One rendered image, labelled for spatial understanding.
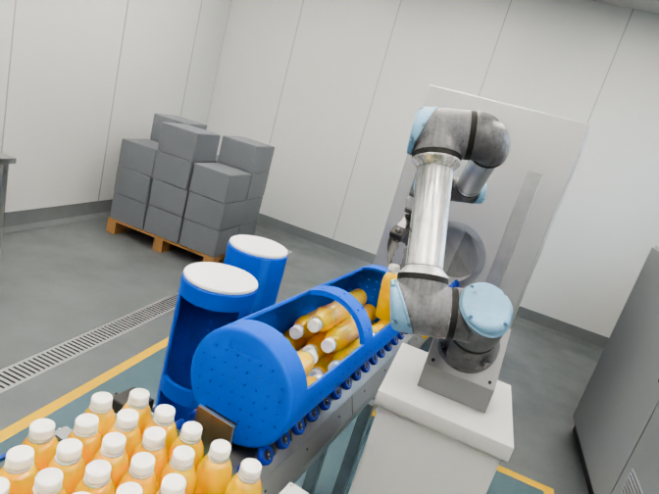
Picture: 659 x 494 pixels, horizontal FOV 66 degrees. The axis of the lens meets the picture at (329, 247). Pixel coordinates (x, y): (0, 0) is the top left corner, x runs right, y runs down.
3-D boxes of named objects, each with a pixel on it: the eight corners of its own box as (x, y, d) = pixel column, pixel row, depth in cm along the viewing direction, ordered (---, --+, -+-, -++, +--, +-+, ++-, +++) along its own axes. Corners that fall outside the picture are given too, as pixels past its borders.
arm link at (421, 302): (455, 340, 106) (480, 100, 115) (383, 329, 107) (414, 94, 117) (447, 340, 117) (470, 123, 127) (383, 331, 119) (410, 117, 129)
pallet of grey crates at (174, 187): (250, 256, 539) (277, 147, 507) (210, 272, 464) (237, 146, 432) (157, 220, 568) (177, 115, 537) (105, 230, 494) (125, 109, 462)
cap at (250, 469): (264, 470, 93) (266, 463, 93) (252, 482, 90) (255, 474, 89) (246, 461, 94) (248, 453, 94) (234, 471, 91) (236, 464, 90)
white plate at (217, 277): (181, 257, 195) (181, 260, 196) (185, 286, 171) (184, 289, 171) (251, 267, 206) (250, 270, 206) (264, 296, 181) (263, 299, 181)
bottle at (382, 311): (371, 314, 180) (380, 265, 176) (387, 315, 183) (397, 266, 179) (380, 321, 174) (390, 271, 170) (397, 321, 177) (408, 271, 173)
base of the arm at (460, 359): (505, 330, 127) (516, 314, 119) (487, 383, 120) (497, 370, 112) (448, 307, 131) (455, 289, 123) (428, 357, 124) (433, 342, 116)
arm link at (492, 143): (529, 105, 114) (483, 179, 162) (479, 101, 115) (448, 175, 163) (525, 153, 112) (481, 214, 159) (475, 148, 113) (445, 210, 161)
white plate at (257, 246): (298, 252, 243) (298, 254, 244) (254, 232, 254) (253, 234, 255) (265, 260, 219) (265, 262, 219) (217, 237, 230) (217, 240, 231)
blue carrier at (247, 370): (402, 348, 189) (421, 277, 182) (279, 470, 111) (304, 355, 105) (335, 322, 200) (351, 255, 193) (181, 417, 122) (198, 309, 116)
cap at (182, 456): (172, 467, 88) (174, 458, 88) (171, 451, 91) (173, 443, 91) (194, 467, 89) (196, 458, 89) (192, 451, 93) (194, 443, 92)
